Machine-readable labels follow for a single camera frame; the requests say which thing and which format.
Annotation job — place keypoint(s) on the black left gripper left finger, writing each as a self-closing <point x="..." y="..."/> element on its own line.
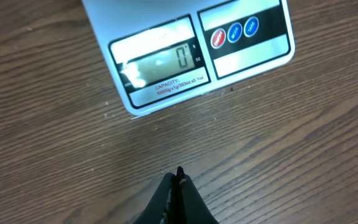
<point x="163" y="206"/>

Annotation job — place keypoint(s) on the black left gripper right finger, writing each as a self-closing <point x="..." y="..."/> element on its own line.
<point x="193" y="209"/>

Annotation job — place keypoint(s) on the white digital kitchen scale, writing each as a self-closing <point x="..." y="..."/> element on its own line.
<point x="163" y="52"/>

